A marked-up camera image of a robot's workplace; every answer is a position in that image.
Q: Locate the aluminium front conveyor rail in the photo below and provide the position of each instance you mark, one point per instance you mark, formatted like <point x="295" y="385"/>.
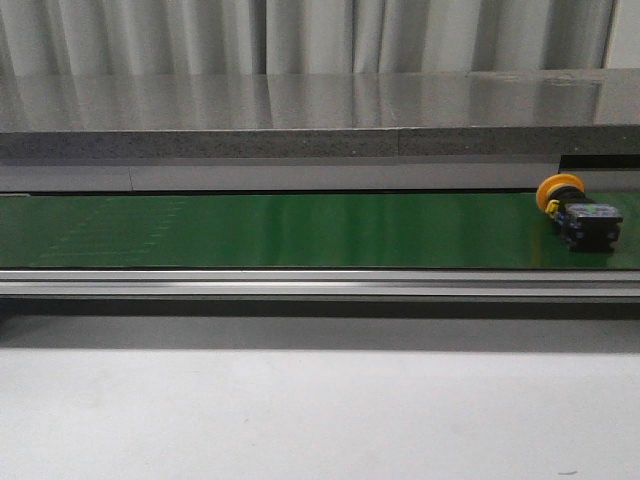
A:
<point x="456" y="284"/>

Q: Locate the grey rear conveyor rail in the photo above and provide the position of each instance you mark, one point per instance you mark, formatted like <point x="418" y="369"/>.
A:
<point x="436" y="172"/>

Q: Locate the yellow mushroom push button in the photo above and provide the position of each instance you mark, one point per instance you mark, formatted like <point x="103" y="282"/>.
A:
<point x="583" y="224"/>

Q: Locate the green conveyor belt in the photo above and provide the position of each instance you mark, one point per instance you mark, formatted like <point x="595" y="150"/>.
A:
<point x="326" y="230"/>

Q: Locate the grey stone worktop slab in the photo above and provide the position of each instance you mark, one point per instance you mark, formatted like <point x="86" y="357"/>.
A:
<point x="556" y="112"/>

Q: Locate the white pleated curtain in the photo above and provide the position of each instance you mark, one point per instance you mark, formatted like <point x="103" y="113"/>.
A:
<point x="314" y="37"/>

